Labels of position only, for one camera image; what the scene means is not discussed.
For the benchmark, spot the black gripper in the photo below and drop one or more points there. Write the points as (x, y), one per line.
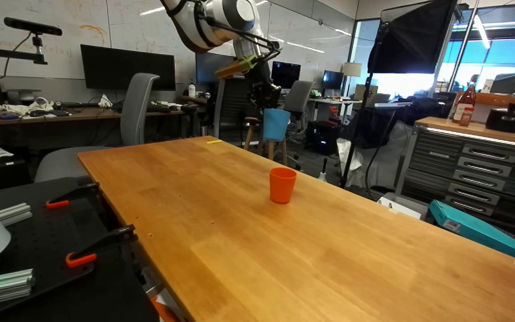
(263, 77)

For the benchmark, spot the blue plastic cup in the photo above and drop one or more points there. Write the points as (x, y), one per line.
(276, 125)

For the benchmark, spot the orange plastic cup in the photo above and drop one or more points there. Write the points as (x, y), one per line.
(283, 186)

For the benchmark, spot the gray mesh chair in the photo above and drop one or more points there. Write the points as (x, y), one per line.
(297, 99)

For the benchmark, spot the small black monitor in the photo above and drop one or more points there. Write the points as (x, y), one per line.
(286, 74)

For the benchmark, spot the blue-lit monitor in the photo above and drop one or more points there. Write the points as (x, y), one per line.
(331, 79)

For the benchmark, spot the small white bottle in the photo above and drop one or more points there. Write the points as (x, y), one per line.
(192, 90)

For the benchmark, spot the white table lamp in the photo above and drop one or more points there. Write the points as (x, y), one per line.
(351, 68)

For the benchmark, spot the black light stand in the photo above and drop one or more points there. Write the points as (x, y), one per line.
(356, 125)

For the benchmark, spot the gray office chair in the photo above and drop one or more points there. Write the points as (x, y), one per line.
(134, 109)

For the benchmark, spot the large black monitor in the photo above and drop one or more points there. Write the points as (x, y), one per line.
(126, 68)

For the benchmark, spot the black softbox light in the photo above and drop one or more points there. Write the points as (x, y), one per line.
(410, 38)

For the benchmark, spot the white box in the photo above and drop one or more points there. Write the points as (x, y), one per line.
(401, 206)

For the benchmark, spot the red bottle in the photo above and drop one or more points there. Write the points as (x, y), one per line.
(464, 108)

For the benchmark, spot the dark wooden desk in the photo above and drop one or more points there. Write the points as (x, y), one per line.
(61, 118)

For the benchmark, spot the gray drawer cabinet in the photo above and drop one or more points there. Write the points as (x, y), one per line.
(478, 170)

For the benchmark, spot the large orange black clamp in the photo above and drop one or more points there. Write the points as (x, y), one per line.
(84, 258)

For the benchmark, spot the teal case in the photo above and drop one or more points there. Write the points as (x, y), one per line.
(483, 233)

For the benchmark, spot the white cloth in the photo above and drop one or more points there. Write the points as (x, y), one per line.
(13, 108)

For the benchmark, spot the black board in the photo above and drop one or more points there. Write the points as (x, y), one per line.
(43, 238)

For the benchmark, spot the short aluminum extrusion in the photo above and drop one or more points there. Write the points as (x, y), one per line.
(13, 213)

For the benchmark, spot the long aluminum extrusion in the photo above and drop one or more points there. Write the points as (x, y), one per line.
(0, 285)

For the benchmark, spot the black bar camera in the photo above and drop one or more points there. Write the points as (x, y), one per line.
(31, 25)

